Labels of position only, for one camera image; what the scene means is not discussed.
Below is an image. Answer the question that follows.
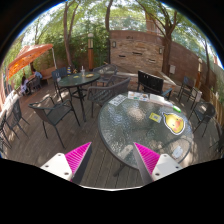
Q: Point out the dark metal chair left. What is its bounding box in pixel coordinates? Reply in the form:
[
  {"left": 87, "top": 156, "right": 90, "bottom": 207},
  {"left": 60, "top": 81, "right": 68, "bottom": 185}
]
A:
[{"left": 28, "top": 96, "right": 80, "bottom": 147}]

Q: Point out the round green far table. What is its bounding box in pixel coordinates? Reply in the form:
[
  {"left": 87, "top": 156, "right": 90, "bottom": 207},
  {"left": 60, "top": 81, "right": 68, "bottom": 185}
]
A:
[{"left": 58, "top": 72, "right": 100, "bottom": 120}]

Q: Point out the seated person in blue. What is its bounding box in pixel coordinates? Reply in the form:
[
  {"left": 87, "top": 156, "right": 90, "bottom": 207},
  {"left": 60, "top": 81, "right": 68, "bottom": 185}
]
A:
[{"left": 32, "top": 69, "right": 43, "bottom": 80}]

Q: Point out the orange patio umbrella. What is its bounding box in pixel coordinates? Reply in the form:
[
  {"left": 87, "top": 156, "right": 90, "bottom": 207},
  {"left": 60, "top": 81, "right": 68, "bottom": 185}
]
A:
[{"left": 6, "top": 44, "right": 53, "bottom": 79}]

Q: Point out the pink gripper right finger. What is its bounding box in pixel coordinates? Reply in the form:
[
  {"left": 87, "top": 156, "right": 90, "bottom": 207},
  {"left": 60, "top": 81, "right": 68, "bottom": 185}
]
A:
[{"left": 133, "top": 143, "right": 182, "bottom": 185}]

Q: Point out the dark chair far right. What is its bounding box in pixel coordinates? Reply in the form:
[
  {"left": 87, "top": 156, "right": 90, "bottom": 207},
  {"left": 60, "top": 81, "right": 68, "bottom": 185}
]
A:
[{"left": 178, "top": 76, "right": 195, "bottom": 100}]

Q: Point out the dark chair behind far table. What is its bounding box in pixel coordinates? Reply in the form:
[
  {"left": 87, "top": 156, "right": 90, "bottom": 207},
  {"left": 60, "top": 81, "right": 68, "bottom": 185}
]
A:
[{"left": 51, "top": 67, "right": 67, "bottom": 95}]

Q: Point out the wooden lamp post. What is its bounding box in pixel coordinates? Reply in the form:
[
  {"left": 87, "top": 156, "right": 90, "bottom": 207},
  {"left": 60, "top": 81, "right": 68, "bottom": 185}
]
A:
[{"left": 88, "top": 33, "right": 94, "bottom": 71}]

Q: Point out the white paper menu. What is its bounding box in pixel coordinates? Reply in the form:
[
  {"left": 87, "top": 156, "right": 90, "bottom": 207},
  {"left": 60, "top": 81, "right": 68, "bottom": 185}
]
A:
[{"left": 149, "top": 94, "right": 173, "bottom": 107}]

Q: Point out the round glass patio table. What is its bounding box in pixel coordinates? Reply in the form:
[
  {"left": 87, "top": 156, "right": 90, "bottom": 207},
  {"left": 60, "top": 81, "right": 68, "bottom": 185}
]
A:
[{"left": 98, "top": 93, "right": 193, "bottom": 176}]

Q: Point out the printed leaflet left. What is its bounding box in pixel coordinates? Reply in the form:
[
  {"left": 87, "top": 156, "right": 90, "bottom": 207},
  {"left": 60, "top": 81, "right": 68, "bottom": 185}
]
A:
[{"left": 109, "top": 94, "right": 126, "bottom": 106}]

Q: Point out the small yellow card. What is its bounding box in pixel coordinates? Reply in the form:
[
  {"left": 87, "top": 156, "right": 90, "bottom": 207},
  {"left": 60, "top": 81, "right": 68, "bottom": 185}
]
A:
[{"left": 149, "top": 112, "right": 161, "bottom": 123}]

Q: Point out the yellow duck mouse pad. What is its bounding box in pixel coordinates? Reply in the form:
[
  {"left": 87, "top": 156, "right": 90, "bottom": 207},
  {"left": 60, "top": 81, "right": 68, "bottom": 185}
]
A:
[{"left": 162, "top": 112, "right": 185, "bottom": 135}]

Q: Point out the black slatted chair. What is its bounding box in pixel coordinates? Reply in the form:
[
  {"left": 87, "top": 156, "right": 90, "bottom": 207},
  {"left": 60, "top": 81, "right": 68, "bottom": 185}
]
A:
[{"left": 137, "top": 70, "right": 172, "bottom": 99}]

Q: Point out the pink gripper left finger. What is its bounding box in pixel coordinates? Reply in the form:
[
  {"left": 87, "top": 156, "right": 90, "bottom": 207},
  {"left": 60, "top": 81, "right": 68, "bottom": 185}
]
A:
[{"left": 41, "top": 142, "right": 92, "bottom": 184}]

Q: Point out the dark wicker chair near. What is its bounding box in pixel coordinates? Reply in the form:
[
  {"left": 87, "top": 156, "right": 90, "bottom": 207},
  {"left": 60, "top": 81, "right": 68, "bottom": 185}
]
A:
[{"left": 86, "top": 76, "right": 132, "bottom": 118}]

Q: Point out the printed leaflet middle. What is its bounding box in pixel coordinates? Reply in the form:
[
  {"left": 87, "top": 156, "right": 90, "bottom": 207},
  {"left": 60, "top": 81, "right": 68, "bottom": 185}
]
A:
[{"left": 128, "top": 91, "right": 149, "bottom": 102}]

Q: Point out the printed leaflet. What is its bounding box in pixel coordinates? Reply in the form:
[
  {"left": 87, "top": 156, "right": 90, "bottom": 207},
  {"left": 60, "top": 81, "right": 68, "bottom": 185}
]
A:
[
  {"left": 128, "top": 91, "right": 149, "bottom": 102},
  {"left": 109, "top": 94, "right": 126, "bottom": 106}
]

